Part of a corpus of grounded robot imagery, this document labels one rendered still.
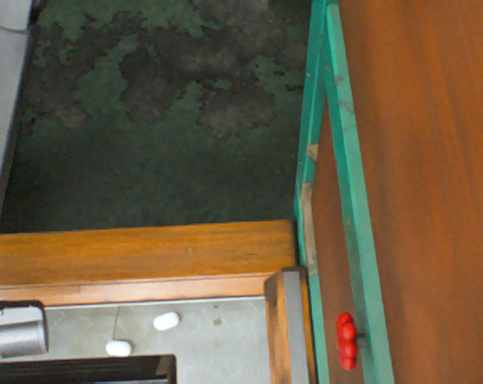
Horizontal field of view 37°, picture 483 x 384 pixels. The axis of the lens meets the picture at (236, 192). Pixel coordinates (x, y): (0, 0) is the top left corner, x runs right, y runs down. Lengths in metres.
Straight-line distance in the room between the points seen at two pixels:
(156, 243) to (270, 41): 1.31
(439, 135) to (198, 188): 1.68
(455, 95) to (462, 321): 0.11
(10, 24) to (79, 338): 0.47
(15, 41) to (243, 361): 0.54
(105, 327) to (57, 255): 0.14
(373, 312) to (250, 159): 1.55
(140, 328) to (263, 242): 0.23
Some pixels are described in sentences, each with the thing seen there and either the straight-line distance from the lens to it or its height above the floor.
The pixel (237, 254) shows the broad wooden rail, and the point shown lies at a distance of 1.10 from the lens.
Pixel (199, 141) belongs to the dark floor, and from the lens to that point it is 2.10.
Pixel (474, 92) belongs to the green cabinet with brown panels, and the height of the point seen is 1.52.
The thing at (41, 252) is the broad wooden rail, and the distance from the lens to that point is 1.15.
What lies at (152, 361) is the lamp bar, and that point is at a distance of 0.73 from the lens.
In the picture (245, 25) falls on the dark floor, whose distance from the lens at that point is 2.36.
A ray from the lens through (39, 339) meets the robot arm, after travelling 0.97.
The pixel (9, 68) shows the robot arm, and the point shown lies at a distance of 0.92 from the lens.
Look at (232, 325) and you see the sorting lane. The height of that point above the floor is 0.74.
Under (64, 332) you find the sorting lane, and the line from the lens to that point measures 1.12.
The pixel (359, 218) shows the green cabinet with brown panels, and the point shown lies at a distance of 0.57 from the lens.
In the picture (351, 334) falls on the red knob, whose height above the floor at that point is 1.26.
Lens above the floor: 1.77
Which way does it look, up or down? 62 degrees down
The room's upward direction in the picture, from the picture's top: 3 degrees counter-clockwise
